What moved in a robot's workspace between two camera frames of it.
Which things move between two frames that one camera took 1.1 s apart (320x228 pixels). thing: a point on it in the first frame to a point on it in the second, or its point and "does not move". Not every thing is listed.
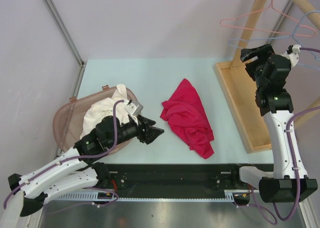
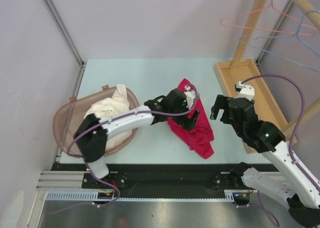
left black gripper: (148, 135) to (187, 123)
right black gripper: (263, 53) to (221, 103)
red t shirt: (187, 116) does not move
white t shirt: (103, 108) does not move
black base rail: (178, 177) does not move
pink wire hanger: (267, 30) does not move
